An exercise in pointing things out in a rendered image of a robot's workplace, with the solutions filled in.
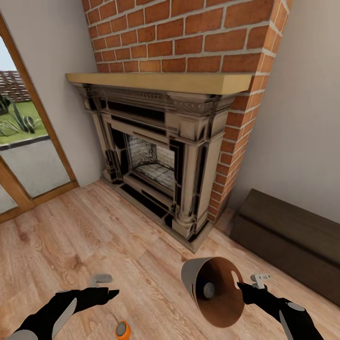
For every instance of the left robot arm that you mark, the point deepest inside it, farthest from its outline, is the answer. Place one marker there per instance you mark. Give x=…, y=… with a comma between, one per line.
x=48, y=321

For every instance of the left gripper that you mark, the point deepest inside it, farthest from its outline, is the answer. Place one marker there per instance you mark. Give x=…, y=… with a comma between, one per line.
x=99, y=296

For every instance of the can of soda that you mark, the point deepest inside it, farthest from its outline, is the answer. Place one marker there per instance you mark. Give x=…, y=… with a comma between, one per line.
x=205, y=287
x=123, y=331

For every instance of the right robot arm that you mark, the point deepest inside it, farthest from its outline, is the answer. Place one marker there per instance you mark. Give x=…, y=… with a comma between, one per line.
x=296, y=322

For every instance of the trash can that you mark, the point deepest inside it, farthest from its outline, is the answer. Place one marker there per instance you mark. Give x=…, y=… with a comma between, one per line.
x=226, y=307

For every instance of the countertop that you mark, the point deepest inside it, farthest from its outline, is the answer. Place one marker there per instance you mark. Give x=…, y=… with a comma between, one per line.
x=221, y=84

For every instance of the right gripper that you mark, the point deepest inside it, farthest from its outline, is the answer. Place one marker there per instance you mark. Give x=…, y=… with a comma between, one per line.
x=254, y=295

